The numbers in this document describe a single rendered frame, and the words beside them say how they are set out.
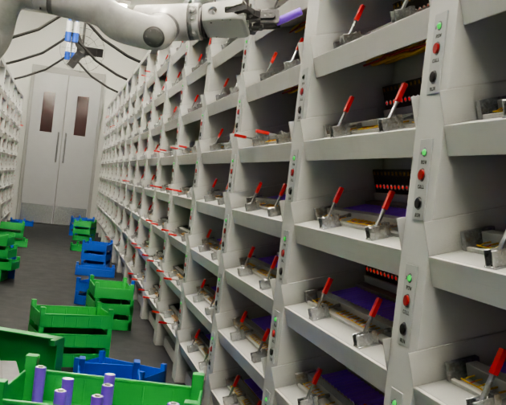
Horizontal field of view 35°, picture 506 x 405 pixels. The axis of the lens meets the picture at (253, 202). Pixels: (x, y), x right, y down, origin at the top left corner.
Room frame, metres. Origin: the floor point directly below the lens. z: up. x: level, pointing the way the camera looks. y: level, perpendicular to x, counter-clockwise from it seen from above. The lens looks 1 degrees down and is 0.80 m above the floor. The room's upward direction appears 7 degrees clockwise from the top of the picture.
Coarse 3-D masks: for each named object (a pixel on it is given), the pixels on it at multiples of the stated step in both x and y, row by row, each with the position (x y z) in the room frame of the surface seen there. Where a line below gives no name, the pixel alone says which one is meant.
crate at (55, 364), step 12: (0, 336) 2.92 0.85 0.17; (12, 336) 2.91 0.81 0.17; (24, 336) 2.90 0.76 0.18; (36, 336) 2.84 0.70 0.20; (48, 336) 2.85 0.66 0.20; (0, 348) 2.92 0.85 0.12; (12, 348) 2.91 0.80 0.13; (24, 348) 2.90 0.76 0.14; (36, 348) 2.89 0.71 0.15; (48, 348) 2.88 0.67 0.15; (60, 348) 2.85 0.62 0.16; (0, 360) 2.92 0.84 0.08; (12, 360) 2.91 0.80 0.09; (24, 360) 2.90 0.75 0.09; (48, 360) 2.88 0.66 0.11; (60, 360) 2.86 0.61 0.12
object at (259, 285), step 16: (224, 256) 2.53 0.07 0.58; (240, 256) 2.54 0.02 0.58; (256, 256) 2.55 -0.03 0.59; (272, 256) 2.49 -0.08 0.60; (240, 272) 2.35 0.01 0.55; (256, 272) 2.33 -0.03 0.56; (272, 272) 2.23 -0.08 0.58; (240, 288) 2.33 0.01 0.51; (256, 288) 2.12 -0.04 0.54; (272, 288) 1.94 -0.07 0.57; (272, 304) 1.96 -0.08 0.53
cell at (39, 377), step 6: (36, 366) 1.33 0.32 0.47; (42, 366) 1.33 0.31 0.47; (36, 372) 1.32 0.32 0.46; (42, 372) 1.32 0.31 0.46; (36, 378) 1.32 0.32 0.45; (42, 378) 1.32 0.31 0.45; (36, 384) 1.32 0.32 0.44; (42, 384) 1.32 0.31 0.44; (36, 390) 1.32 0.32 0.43; (42, 390) 1.32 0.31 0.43; (36, 396) 1.32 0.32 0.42; (42, 396) 1.33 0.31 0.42; (36, 402) 1.32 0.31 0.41; (42, 402) 1.33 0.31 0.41
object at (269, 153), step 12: (240, 132) 2.53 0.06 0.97; (252, 132) 2.54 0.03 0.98; (276, 132) 2.55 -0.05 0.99; (240, 144) 2.53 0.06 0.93; (252, 144) 2.54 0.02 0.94; (276, 144) 2.09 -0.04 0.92; (288, 144) 1.97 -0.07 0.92; (240, 156) 2.52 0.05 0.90; (252, 156) 2.36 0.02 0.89; (264, 156) 2.22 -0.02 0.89; (276, 156) 2.10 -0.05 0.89; (288, 156) 1.99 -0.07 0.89
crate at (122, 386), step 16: (32, 368) 1.34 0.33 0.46; (0, 384) 1.16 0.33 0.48; (16, 384) 1.29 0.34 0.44; (32, 384) 1.34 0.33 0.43; (48, 384) 1.36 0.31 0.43; (80, 384) 1.36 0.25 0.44; (96, 384) 1.36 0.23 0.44; (128, 384) 1.36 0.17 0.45; (144, 384) 1.36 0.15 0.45; (160, 384) 1.36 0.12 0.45; (176, 384) 1.36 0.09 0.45; (192, 384) 1.35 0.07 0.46; (0, 400) 1.16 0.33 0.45; (16, 400) 1.16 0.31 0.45; (48, 400) 1.36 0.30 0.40; (80, 400) 1.36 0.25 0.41; (112, 400) 1.36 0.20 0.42; (128, 400) 1.36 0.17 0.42; (144, 400) 1.36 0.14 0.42; (160, 400) 1.36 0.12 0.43; (176, 400) 1.36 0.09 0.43; (192, 400) 1.18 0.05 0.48
